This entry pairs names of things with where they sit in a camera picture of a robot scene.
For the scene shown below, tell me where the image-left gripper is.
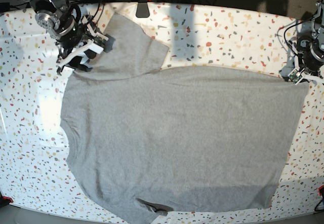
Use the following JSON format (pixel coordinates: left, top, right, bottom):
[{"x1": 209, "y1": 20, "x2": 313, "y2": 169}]
[{"x1": 55, "y1": 14, "x2": 104, "y2": 73}]

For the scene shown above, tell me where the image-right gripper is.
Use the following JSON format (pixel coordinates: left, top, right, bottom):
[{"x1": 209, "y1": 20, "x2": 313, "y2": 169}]
[{"x1": 297, "y1": 36, "x2": 323, "y2": 75}]

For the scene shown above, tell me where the grey T-shirt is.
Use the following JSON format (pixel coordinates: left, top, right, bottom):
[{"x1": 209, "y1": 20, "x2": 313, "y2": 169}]
[{"x1": 61, "y1": 14, "x2": 308, "y2": 223}]

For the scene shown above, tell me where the red clamp right corner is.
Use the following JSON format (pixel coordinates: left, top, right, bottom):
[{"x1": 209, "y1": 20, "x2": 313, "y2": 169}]
[{"x1": 314, "y1": 185, "x2": 324, "y2": 213}]

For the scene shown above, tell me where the red clamp corner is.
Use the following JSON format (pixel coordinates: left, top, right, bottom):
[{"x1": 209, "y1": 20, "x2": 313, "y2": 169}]
[
  {"x1": 0, "y1": 195, "x2": 13, "y2": 208},
  {"x1": 314, "y1": 185, "x2": 324, "y2": 213}
]

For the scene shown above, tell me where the red clamp left corner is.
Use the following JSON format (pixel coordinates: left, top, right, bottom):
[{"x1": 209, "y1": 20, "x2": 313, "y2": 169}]
[{"x1": 0, "y1": 195, "x2": 13, "y2": 208}]

